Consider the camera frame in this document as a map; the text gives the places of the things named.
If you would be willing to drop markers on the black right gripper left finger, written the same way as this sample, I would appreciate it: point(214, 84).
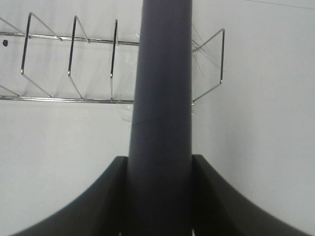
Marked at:
point(98, 211)

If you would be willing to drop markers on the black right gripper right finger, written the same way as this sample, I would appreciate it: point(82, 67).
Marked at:
point(218, 209)

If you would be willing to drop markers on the purple brush black bristles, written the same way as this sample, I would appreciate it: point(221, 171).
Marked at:
point(158, 178)

